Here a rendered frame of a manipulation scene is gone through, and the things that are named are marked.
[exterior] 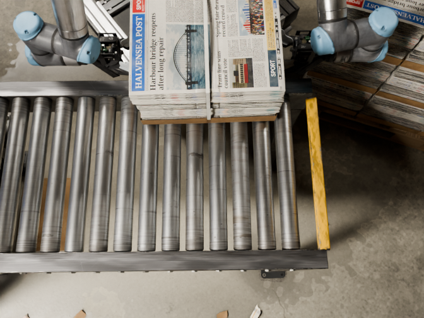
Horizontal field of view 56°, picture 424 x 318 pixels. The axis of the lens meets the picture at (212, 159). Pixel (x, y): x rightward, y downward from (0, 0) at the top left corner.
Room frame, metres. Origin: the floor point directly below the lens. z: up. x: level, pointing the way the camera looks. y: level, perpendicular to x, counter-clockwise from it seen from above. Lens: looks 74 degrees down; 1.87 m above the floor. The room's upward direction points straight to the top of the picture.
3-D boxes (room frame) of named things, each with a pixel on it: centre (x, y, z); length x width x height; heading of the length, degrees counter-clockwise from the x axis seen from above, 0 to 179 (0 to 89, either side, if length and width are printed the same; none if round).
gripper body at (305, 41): (0.64, -0.30, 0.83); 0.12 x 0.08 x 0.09; 91
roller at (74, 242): (0.28, 0.37, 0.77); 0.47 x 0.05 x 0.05; 0
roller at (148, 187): (0.29, 0.18, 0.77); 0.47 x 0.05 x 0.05; 0
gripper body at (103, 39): (0.64, 0.33, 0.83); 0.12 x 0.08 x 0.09; 90
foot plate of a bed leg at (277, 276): (0.04, -0.27, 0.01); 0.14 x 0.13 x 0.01; 0
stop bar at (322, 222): (0.28, -0.29, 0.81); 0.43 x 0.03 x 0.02; 0
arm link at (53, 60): (0.64, 0.49, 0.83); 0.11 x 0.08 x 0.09; 90
